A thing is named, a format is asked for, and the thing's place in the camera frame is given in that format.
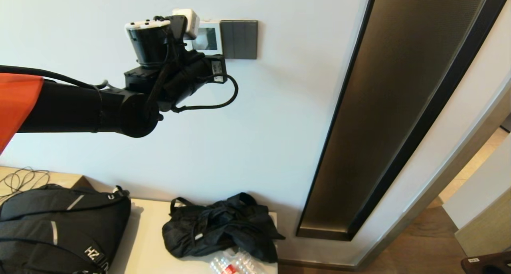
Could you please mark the dark object with white label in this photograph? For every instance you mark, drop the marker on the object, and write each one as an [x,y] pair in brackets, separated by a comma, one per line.
[489,264]

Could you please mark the light wooden desk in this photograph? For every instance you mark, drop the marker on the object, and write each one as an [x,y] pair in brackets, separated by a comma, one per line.
[64,179]

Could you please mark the grey triple wall switch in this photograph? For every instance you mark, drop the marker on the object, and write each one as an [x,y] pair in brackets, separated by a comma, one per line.
[239,39]

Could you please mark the crumpled black fabric bag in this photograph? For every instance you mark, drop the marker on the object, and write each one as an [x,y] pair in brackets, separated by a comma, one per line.
[223,226]

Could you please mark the clear bottle pack red label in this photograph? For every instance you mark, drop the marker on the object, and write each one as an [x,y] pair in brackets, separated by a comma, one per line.
[235,265]

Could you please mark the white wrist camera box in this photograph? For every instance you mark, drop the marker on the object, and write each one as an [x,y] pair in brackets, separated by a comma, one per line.
[187,22]

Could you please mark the white wall thermostat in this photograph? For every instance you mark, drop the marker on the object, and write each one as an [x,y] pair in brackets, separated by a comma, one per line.
[208,38]

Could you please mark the black and orange left arm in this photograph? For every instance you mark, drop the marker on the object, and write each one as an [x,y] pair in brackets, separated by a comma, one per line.
[72,108]

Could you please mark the beige wooden door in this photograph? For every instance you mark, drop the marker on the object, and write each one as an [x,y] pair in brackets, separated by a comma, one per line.
[483,194]

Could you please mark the white low cabinet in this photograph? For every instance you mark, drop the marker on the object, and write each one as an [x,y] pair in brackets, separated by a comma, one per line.
[145,242]

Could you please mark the black backpack with white print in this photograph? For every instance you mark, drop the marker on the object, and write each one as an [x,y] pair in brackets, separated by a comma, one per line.
[48,230]

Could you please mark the grey-brown door frame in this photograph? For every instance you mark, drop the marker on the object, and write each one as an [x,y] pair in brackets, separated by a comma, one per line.
[451,166]

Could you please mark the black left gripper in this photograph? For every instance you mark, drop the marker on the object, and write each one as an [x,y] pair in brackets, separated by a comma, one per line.
[189,76]

